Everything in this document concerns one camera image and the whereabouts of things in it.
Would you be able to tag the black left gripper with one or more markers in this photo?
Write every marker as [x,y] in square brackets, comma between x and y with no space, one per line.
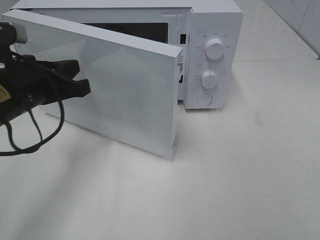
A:
[26,83]

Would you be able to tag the round white door button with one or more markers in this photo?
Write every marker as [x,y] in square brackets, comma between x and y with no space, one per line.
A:
[205,99]

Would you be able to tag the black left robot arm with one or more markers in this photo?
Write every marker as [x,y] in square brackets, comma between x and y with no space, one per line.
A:
[8,35]

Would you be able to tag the warning label with QR code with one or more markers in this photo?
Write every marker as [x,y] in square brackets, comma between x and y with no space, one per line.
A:
[180,59]

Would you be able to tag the lower white timer knob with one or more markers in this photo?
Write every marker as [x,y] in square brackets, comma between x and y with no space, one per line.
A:
[209,79]

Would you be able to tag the white microwave oven body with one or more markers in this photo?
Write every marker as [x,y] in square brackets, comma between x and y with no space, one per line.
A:
[159,26]

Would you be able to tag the upper white power knob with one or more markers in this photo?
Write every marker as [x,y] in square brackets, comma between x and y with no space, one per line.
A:
[214,48]

